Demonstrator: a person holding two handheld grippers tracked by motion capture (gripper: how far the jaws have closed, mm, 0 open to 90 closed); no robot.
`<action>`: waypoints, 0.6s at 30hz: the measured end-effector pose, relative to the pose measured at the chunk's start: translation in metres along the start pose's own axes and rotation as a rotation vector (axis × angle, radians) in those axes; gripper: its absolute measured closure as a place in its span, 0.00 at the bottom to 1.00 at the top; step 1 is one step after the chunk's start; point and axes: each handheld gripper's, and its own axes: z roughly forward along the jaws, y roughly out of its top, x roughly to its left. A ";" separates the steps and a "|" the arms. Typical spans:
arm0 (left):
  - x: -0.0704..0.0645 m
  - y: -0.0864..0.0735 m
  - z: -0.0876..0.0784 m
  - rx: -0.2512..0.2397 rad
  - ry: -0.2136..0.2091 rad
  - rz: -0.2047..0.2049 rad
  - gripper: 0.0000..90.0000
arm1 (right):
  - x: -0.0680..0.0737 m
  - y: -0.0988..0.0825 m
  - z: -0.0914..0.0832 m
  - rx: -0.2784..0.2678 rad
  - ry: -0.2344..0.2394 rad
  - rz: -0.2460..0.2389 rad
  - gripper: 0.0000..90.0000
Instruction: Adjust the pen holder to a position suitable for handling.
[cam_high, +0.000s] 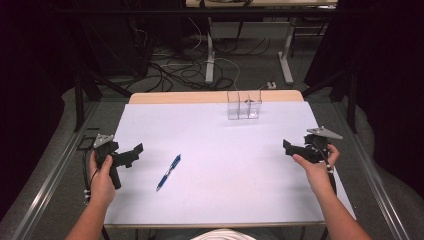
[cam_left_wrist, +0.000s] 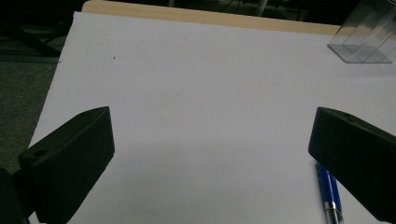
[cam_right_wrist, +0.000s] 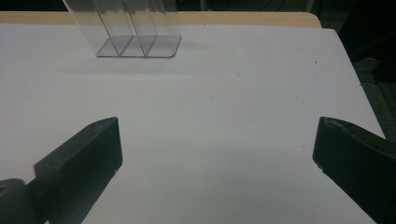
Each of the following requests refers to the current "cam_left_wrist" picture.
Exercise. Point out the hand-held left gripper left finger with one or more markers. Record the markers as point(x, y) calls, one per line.
point(71, 161)

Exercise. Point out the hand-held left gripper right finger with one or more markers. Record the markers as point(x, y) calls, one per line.
point(355, 155)

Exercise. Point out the blue ballpoint pen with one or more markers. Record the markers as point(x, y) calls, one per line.
point(327, 186)

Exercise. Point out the clear acrylic pen holder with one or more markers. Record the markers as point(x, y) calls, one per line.
point(358, 53)

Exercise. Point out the black metal stand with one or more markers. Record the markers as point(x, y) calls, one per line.
point(31, 42)

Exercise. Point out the white paper sheet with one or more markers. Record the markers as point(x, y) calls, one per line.
point(202, 93)

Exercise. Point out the white-legged desk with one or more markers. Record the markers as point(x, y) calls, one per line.
point(262, 6)

